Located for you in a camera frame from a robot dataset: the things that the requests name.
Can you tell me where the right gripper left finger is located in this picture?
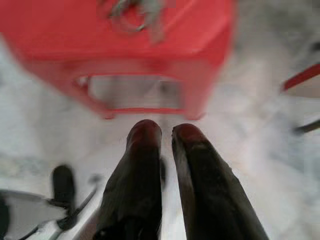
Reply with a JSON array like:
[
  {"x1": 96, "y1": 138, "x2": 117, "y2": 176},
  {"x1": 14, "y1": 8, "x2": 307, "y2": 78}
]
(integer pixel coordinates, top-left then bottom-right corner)
[{"x1": 93, "y1": 119, "x2": 163, "y2": 240}]

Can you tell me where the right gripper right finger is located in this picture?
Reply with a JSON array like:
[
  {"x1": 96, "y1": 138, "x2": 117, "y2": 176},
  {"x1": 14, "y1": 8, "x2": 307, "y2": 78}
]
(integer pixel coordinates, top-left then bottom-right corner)
[{"x1": 171, "y1": 123, "x2": 270, "y2": 240}]

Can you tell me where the bunch of keys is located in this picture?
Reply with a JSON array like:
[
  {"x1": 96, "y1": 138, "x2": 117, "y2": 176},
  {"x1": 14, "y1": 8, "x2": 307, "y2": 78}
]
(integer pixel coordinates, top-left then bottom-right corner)
[{"x1": 98, "y1": 0, "x2": 173, "y2": 45}]

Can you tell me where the marble table with red edge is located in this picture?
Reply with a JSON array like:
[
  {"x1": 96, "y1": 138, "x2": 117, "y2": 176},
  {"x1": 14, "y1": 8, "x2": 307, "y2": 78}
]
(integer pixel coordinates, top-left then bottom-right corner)
[{"x1": 282, "y1": 63, "x2": 320, "y2": 98}]

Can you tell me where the red plastic stool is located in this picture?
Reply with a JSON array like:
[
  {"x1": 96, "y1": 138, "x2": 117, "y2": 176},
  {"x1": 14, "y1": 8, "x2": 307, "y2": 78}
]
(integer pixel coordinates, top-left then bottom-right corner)
[{"x1": 0, "y1": 0, "x2": 237, "y2": 120}]

